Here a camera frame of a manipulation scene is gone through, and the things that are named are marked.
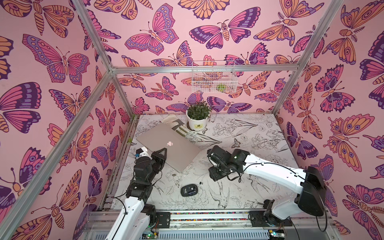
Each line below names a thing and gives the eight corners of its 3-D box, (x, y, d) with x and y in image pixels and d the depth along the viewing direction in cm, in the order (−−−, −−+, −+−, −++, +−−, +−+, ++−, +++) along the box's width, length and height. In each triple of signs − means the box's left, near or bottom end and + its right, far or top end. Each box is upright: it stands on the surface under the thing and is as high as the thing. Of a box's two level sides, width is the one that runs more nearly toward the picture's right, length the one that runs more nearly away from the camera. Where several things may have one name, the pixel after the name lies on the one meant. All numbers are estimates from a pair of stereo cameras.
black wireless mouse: (180, 196, 83) (180, 194, 81) (181, 186, 87) (181, 184, 84) (198, 196, 83) (198, 194, 80) (198, 186, 87) (198, 184, 84)
